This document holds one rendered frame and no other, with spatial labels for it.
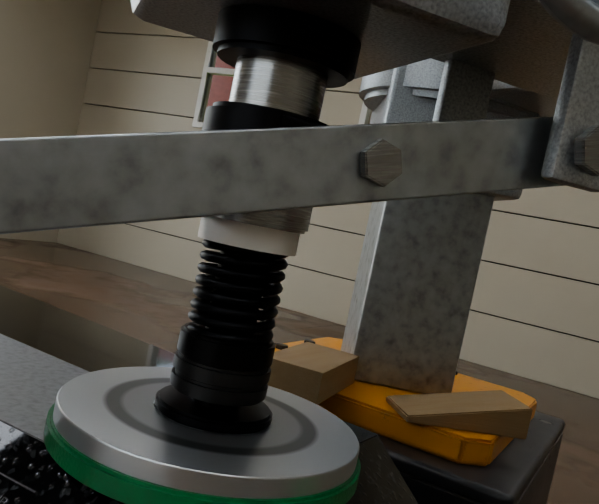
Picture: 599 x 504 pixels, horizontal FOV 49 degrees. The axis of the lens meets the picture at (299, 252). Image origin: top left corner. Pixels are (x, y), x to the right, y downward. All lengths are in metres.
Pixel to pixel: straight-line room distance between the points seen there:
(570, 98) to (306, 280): 6.89
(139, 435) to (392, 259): 0.81
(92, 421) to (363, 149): 0.24
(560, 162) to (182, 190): 0.25
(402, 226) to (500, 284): 5.44
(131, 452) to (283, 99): 0.23
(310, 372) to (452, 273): 0.35
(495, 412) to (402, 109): 0.51
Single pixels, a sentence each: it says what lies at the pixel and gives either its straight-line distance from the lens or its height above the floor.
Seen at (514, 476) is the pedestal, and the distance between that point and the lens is 1.06.
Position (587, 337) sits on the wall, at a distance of 6.50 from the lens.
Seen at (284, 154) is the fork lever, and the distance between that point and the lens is 0.40.
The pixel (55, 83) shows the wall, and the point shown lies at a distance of 9.58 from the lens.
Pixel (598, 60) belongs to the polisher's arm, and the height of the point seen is 1.19.
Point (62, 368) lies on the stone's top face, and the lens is 0.63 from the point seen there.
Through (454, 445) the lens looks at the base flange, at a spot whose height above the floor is 0.76.
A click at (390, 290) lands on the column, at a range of 1.18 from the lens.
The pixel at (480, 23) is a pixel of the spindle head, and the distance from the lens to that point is 0.42.
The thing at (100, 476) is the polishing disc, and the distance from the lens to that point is 0.41.
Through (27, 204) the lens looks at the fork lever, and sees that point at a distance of 0.38.
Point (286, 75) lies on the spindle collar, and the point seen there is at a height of 1.13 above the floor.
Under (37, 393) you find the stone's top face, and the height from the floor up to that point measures 0.87.
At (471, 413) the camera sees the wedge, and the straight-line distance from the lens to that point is 1.05.
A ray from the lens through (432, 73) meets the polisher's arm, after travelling 1.14.
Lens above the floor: 1.05
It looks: 3 degrees down
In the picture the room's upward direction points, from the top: 12 degrees clockwise
